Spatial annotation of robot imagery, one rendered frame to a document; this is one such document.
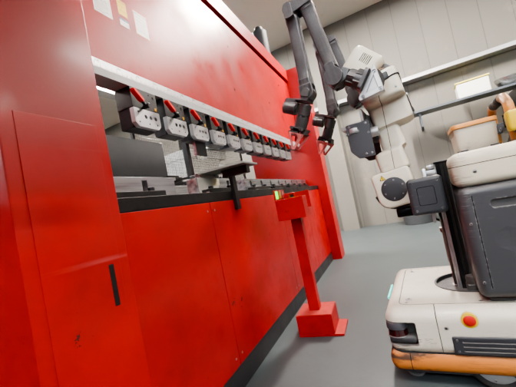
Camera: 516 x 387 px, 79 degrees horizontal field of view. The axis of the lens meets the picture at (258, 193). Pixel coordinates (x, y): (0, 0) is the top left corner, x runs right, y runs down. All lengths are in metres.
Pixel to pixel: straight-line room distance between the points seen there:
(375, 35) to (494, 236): 5.63
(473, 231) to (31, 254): 1.28
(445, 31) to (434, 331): 5.67
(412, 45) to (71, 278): 6.24
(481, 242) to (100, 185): 1.21
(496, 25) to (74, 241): 6.41
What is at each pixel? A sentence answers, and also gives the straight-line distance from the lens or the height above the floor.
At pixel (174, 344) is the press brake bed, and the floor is 0.37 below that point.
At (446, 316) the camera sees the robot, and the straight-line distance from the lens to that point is 1.36.
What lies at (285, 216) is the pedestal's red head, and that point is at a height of 0.68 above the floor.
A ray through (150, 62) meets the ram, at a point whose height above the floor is 1.49.
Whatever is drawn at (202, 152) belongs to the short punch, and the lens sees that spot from 1.74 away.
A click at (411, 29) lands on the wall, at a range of 6.60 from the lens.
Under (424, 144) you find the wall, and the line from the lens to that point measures 6.14.
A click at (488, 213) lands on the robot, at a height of 0.59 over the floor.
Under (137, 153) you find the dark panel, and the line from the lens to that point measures 2.12.
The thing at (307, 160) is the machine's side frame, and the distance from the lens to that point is 3.72.
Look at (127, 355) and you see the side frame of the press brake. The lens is 0.89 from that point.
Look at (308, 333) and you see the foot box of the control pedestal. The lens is 1.92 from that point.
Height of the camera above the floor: 0.77
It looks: 2 degrees up
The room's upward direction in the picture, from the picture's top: 11 degrees counter-clockwise
